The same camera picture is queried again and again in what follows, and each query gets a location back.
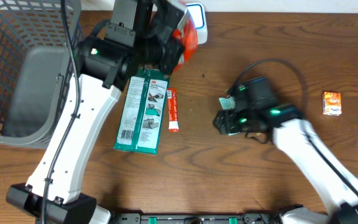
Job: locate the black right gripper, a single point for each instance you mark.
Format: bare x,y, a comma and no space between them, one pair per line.
229,121

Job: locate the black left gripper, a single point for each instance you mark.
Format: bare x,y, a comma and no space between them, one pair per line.
176,51

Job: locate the mint wet wipes pack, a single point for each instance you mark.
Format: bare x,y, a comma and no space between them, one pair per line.
227,103

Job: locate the red snack bag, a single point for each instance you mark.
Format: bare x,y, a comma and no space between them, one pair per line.
185,32

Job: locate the orange tissue pack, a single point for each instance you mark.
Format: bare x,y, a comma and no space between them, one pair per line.
332,103

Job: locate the red chocolate bar wrapper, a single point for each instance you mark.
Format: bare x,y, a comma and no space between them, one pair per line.
172,110

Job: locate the green white 3M package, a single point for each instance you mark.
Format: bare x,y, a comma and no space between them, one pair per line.
141,120

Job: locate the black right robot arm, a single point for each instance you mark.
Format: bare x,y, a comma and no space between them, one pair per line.
335,185

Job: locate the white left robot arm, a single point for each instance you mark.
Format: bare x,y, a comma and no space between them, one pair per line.
53,193

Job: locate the white barcode scanner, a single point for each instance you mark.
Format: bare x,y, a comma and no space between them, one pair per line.
197,12

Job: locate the grey plastic mesh basket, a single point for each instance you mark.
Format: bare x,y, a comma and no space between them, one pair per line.
35,67

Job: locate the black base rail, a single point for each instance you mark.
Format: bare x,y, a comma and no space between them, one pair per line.
213,218

